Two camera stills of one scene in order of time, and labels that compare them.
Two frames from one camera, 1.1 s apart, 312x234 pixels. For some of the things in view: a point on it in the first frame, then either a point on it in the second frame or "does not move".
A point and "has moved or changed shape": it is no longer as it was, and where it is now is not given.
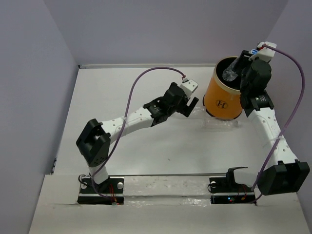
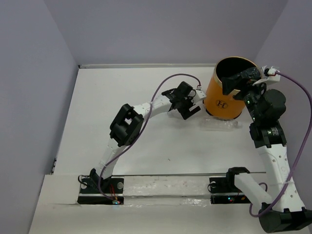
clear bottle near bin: [217, 126] does not move
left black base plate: [110, 192] does not move
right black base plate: [225, 190] does not move
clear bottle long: [228, 74] has moved or changed shape
